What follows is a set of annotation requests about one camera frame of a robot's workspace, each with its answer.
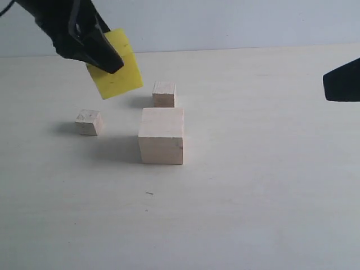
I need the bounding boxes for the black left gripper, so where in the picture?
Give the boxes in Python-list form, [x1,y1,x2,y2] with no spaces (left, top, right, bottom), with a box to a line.
[16,0,124,74]

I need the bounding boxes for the large plain wooden cube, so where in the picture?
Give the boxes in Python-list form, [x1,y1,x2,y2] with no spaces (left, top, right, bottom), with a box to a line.
[138,107,184,165]

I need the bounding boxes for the small wooden cube back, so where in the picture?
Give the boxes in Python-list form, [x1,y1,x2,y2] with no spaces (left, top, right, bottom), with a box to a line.
[152,81,177,107]

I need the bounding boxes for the yellow wooden cube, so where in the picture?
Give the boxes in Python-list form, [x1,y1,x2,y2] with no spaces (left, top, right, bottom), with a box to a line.
[86,28,143,100]

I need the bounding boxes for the small wooden cube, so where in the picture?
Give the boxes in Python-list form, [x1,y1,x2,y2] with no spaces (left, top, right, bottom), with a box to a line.
[152,81,177,107]
[75,110,103,136]

